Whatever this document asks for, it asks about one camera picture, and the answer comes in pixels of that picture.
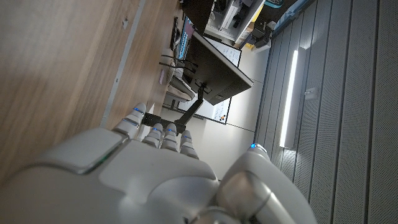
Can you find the black computer keyboard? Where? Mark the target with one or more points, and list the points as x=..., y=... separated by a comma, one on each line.
x=174, y=34

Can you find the grey ceiling sensor box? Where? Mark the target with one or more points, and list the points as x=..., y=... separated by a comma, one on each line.
x=311, y=93

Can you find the long ceiling light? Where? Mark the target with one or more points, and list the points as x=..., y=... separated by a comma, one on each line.
x=290, y=99

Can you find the black computer monitor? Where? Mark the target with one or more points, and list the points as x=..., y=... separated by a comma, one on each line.
x=217, y=71

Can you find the white hanging cloth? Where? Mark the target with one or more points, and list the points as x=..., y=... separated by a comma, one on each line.
x=180, y=87

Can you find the purple sticky note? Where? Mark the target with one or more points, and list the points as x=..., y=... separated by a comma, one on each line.
x=161, y=76

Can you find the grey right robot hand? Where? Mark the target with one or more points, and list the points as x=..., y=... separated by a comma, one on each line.
x=140, y=180

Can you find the white shelf cabinet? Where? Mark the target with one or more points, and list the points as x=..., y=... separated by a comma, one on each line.
x=230, y=18

